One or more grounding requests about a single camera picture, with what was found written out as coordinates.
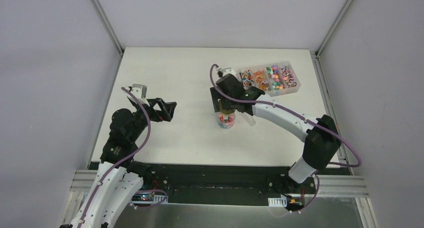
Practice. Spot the left white cable duct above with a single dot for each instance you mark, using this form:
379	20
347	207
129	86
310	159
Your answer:
149	198

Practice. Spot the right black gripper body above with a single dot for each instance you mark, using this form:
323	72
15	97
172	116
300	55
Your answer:
226	104

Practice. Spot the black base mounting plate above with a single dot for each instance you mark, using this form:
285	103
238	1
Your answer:
225	185

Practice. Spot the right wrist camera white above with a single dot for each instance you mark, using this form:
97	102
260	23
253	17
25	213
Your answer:
222	72

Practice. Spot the clear plastic scoop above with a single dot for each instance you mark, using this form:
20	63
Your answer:
248	118

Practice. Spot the candies inside jar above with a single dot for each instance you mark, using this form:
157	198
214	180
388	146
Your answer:
226	122

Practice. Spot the white cable duct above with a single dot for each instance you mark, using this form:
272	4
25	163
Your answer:
149	198
277	202

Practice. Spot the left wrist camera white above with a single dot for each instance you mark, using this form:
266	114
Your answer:
139	92

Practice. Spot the right white cable duct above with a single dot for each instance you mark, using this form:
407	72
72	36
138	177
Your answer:
277	202

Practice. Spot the clear divided candy box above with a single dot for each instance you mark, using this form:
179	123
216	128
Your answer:
274	79

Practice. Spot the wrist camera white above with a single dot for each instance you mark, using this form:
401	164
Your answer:
139	92
222	72

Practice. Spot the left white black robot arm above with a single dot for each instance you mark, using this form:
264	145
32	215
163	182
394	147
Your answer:
118	176

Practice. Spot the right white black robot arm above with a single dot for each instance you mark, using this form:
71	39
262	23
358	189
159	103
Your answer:
319	135

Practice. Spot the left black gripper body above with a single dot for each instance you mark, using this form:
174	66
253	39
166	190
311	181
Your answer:
152	109

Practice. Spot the clear plastic round jar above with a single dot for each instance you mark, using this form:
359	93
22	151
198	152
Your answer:
225	115

